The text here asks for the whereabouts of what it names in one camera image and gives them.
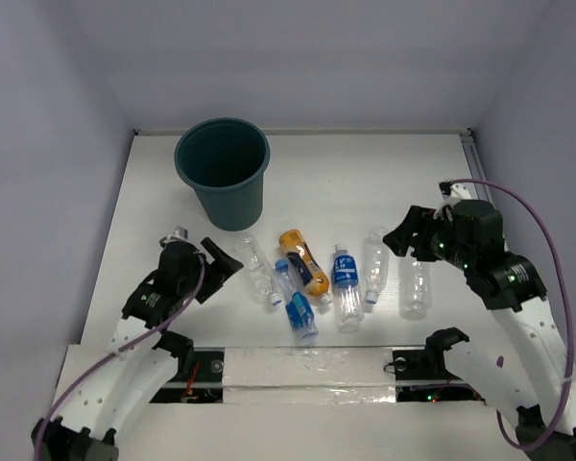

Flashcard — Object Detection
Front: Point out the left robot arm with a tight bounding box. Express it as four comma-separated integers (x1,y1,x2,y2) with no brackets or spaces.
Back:
31,228,244,460

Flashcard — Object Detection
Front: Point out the clear bottle white cap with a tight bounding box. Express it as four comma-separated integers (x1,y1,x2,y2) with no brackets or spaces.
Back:
237,232,283,308

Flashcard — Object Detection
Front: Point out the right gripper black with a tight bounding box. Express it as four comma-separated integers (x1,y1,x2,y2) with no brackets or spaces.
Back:
381,203,474,270

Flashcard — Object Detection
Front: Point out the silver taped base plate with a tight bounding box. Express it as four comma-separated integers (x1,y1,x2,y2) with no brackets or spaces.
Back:
222,347,396,405

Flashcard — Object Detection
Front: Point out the crushed blue label bottle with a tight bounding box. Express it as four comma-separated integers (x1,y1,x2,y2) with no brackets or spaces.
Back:
275,259,319,345

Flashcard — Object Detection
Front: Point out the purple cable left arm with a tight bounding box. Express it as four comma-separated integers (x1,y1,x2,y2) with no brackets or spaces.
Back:
32,254,207,461

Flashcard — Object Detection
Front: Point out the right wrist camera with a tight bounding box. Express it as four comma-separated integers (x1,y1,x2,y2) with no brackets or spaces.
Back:
434,181,472,220

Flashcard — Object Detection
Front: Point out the orange milk tea bottle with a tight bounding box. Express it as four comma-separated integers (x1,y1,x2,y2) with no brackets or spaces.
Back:
278,229,332,306

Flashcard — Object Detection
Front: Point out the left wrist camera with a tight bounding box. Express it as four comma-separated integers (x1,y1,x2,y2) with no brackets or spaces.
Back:
159,226,188,248

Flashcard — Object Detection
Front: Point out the dark green plastic bin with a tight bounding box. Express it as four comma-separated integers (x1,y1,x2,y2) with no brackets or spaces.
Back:
174,118,271,231

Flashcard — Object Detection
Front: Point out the aluminium rail right edge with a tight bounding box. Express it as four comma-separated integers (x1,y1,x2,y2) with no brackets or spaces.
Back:
459,129,492,202

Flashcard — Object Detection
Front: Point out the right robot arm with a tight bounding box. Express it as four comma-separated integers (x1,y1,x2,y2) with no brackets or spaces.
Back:
383,199,576,460

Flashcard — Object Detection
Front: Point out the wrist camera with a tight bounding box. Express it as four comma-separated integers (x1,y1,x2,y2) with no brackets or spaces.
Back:
434,181,472,220
159,226,188,248

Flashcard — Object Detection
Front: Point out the blue label clear bottle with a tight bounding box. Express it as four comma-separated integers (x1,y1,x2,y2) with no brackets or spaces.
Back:
331,244,365,333

